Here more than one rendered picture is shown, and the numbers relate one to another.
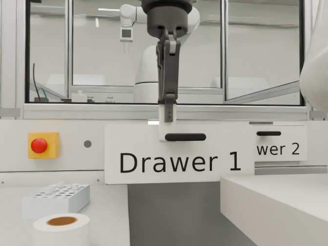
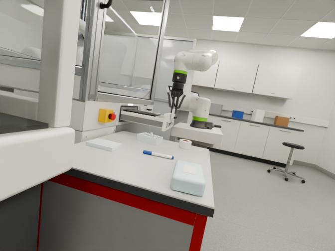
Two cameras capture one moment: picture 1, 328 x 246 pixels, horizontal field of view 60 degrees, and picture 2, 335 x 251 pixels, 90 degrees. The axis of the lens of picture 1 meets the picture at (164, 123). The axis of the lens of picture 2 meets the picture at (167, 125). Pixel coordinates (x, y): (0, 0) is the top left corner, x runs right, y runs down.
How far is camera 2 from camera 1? 108 cm
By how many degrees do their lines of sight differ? 71
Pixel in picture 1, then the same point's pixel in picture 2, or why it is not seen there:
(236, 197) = (182, 131)
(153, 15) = (181, 85)
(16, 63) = (96, 67)
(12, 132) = (92, 108)
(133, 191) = not seen: hidden behind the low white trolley
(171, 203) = not seen: hidden behind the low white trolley
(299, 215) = (206, 133)
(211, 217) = not seen: hidden behind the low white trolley
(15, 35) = (98, 51)
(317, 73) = (186, 102)
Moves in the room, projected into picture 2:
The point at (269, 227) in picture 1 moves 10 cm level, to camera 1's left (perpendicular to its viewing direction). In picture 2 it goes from (196, 135) to (193, 137)
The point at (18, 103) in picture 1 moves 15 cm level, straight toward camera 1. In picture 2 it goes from (95, 92) to (126, 97)
